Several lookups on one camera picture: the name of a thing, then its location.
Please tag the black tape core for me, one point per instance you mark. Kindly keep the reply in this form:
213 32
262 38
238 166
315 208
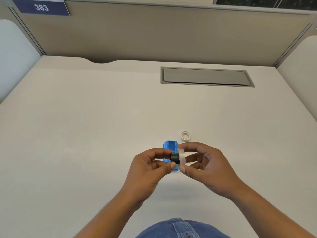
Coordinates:
175 158

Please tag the person's left hand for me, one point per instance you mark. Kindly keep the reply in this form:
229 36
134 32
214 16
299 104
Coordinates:
142 175

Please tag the person's left forearm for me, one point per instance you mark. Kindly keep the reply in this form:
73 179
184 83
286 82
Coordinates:
111 220

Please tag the person's right forearm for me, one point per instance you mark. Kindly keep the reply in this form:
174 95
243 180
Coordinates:
267 213

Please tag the beige desk partition panel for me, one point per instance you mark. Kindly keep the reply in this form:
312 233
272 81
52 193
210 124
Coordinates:
158 34

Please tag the person's right hand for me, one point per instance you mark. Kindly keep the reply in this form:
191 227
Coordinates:
213 171

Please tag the blue number sign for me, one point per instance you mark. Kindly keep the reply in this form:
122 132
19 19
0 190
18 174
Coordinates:
40 7

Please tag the person's right thumb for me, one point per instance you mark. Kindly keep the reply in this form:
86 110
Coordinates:
189 172

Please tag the person's blue jeans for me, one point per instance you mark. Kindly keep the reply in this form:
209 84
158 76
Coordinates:
180 229

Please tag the blue tape dispenser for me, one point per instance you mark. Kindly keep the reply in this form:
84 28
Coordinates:
170 145

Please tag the dark window pane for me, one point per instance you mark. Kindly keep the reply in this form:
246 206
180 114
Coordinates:
262 1

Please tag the clear adhesive tape roll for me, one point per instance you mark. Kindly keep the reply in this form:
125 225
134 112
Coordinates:
182 156

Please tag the person's left thumb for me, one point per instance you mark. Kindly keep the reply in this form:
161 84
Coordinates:
166 171

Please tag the person's left middle finger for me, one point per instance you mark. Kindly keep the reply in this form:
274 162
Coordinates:
156 164

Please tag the person's right middle finger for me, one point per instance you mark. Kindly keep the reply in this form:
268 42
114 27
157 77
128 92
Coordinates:
194 158

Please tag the white side divider panel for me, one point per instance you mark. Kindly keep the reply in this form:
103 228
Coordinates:
14 56
301 64

